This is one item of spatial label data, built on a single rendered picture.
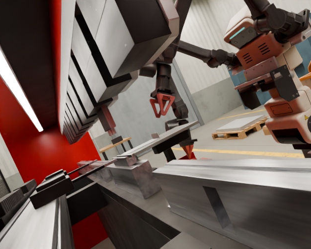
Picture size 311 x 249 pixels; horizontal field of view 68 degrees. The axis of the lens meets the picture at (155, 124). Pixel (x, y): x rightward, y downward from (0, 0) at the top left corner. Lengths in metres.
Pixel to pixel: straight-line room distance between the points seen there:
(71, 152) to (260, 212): 2.73
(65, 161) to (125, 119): 5.71
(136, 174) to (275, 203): 0.46
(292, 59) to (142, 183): 0.98
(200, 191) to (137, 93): 8.35
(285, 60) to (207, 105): 8.34
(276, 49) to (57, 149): 2.44
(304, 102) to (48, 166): 2.53
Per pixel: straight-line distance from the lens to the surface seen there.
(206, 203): 0.37
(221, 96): 9.95
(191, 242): 0.39
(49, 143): 2.93
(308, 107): 1.30
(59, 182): 0.70
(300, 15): 1.18
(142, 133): 8.49
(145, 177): 0.67
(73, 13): 0.56
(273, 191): 0.25
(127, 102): 8.53
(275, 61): 1.22
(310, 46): 6.37
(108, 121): 0.74
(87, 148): 2.94
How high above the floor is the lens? 1.07
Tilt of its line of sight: 2 degrees down
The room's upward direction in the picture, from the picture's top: 25 degrees counter-clockwise
